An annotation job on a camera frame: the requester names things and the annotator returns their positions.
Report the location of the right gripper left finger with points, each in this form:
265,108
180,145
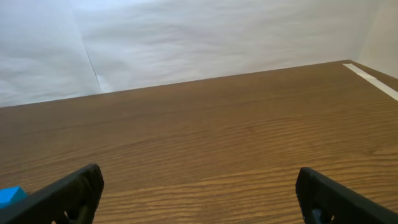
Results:
62,199

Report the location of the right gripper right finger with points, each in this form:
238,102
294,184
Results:
335,202

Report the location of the blue cube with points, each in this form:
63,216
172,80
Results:
11,195

